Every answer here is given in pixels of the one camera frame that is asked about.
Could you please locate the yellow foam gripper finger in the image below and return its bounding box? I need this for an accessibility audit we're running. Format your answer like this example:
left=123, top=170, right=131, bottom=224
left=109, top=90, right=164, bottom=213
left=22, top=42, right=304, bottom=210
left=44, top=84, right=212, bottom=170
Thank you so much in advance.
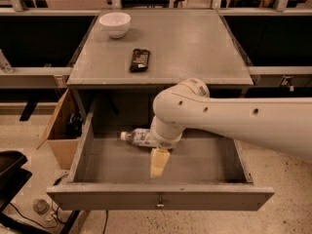
left=150, top=148, right=170, bottom=178

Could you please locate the clear plastic water bottle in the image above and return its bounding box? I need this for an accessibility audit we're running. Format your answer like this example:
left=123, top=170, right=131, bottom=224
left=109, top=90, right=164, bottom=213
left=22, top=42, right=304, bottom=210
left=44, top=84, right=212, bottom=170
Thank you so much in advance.
left=120, top=129, right=157, bottom=147

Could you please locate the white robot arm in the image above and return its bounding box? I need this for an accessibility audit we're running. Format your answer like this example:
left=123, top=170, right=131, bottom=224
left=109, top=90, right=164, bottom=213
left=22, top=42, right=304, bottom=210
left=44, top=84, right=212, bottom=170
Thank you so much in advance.
left=150, top=78, right=312, bottom=163

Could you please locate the brass drawer knob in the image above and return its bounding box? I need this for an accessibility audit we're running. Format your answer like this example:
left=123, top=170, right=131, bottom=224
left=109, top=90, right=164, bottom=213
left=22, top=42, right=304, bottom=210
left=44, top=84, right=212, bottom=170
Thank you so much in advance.
left=155, top=197, right=165, bottom=210

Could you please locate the open grey top drawer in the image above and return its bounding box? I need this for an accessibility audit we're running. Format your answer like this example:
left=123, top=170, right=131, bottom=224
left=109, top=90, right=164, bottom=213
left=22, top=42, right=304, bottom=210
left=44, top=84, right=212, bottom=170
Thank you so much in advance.
left=47, top=93, right=274, bottom=211

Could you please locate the grey cabinet with top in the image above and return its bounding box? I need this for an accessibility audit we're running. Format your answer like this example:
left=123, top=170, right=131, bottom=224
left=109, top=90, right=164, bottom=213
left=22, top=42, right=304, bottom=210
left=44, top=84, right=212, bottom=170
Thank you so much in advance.
left=67, top=9, right=253, bottom=115

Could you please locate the dark snack bar wrapper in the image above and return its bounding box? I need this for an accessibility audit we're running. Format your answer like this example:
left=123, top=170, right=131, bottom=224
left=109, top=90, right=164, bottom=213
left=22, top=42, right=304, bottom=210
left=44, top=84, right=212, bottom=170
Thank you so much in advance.
left=130, top=49, right=150, bottom=72

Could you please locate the brown cardboard box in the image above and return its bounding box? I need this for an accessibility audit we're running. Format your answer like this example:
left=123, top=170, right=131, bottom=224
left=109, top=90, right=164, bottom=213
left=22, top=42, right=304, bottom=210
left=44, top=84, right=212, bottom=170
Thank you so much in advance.
left=38, top=89, right=83, bottom=170

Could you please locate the small clear jar on floor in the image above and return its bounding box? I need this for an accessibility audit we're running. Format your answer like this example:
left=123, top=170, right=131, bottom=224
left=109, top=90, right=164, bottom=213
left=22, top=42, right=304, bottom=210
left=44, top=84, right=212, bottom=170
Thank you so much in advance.
left=33, top=199, right=50, bottom=215

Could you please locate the white ceramic bowl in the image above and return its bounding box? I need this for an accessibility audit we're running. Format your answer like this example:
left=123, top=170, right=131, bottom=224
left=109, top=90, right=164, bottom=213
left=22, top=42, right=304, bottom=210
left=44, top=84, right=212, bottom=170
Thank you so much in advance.
left=99, top=12, right=132, bottom=38

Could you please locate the black office chair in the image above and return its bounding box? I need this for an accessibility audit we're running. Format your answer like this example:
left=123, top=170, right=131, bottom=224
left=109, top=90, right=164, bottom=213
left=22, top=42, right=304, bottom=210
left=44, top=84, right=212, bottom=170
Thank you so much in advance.
left=0, top=150, right=32, bottom=213

